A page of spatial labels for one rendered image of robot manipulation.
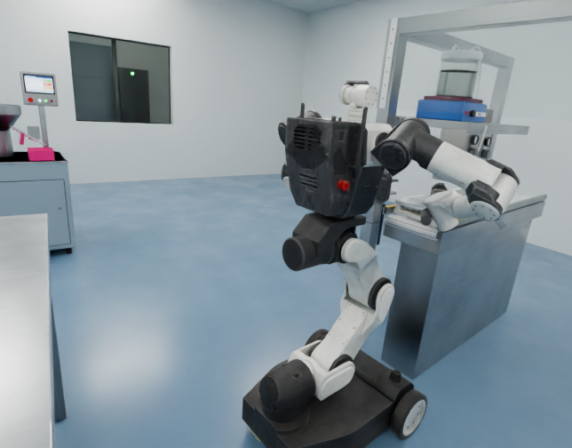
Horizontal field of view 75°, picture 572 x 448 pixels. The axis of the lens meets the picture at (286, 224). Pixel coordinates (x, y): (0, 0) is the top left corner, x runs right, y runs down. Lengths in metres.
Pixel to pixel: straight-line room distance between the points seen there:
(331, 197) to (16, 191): 2.63
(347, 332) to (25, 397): 1.18
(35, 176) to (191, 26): 3.93
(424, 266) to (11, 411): 1.62
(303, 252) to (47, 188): 2.49
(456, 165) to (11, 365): 1.04
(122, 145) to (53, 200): 2.95
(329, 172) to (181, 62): 5.45
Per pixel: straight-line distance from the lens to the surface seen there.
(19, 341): 0.83
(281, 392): 1.44
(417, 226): 1.73
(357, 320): 1.61
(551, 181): 4.91
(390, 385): 1.75
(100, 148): 6.14
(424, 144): 1.11
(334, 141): 1.10
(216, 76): 6.64
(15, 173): 3.33
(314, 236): 1.22
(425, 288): 1.92
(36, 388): 0.71
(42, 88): 3.66
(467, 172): 1.10
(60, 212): 3.40
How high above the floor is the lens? 1.28
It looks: 17 degrees down
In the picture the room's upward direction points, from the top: 4 degrees clockwise
